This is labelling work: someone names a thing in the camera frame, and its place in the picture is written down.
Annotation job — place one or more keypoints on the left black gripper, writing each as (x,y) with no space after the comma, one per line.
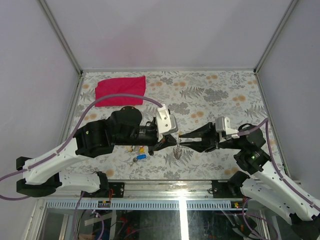
(168,140)

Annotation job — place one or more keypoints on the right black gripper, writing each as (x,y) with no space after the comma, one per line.
(208,132)

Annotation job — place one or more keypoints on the blue tag key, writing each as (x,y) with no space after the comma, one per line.
(138,158)

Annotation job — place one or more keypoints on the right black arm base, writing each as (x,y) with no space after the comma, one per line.
(220,190)

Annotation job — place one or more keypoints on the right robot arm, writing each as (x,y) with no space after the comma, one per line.
(262,179)

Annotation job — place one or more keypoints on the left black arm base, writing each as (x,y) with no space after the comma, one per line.
(117,189)

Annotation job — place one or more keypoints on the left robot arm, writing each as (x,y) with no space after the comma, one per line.
(48,173)

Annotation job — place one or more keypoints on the orange tag key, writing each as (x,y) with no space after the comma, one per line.
(141,150)

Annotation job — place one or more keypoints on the pink folded cloth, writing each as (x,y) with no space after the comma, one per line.
(122,85)

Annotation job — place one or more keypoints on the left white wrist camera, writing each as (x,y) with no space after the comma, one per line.
(165,121)

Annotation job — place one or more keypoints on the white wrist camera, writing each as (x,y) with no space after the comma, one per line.
(223,128)
(165,121)

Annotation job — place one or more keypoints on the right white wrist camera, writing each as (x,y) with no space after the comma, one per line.
(223,128)

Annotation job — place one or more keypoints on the aluminium front rail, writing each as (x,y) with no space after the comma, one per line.
(156,190)

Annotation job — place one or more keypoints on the white slotted cable duct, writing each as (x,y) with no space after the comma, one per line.
(118,204)

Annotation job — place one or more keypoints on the left aluminium frame post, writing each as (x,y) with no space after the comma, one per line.
(60,36)

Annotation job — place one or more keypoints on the aluminium frame post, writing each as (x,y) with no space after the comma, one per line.
(60,36)
(288,12)

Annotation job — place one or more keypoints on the right aluminium frame post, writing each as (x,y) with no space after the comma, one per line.
(288,12)

